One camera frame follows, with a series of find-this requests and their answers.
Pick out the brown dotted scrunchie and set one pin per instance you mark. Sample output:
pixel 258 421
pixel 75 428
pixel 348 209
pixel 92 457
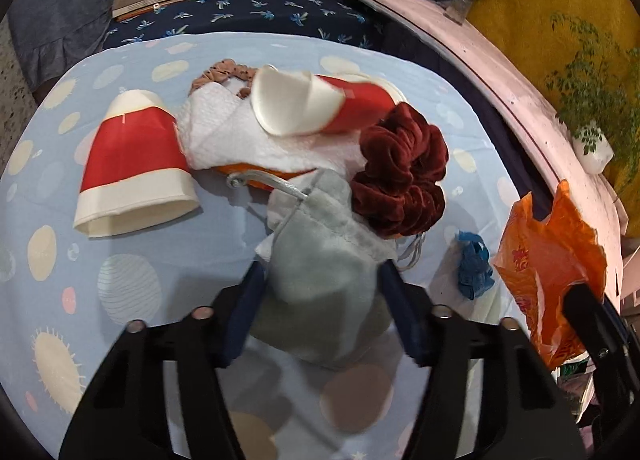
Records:
pixel 220 71

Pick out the pink cloth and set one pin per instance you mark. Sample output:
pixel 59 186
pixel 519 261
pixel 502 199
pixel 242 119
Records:
pixel 500 65

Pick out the orange plastic piece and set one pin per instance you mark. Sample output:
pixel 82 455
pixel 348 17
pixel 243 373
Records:
pixel 260 176

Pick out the light blue dotted cloth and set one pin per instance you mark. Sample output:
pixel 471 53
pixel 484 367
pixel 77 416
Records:
pixel 210 250

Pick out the white paper towel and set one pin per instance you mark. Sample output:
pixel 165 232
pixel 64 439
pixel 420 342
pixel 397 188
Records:
pixel 225 140

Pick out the orange plastic bag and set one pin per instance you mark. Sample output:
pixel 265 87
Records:
pixel 540 260

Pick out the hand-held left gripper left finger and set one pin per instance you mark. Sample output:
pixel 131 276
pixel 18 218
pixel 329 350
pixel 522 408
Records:
pixel 250 300

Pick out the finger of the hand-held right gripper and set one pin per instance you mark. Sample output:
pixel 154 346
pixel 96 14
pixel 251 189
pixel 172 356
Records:
pixel 597 325

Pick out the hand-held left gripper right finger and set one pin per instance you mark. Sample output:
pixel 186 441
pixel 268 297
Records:
pixel 395 290

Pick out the crushed red white paper cup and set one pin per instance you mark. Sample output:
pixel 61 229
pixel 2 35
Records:
pixel 360 100

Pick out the grey blue cloth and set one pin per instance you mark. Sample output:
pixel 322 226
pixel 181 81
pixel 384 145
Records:
pixel 55 5

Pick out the navy printed cloth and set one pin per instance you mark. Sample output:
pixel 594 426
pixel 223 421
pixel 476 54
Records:
pixel 250 5

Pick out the dark red velvet scrunchie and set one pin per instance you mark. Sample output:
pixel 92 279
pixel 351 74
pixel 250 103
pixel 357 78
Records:
pixel 400 155

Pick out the green plant in white pot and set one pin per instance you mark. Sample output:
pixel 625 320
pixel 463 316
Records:
pixel 592 150

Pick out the blue crumpled plastic piece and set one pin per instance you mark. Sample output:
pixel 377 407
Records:
pixel 472 265

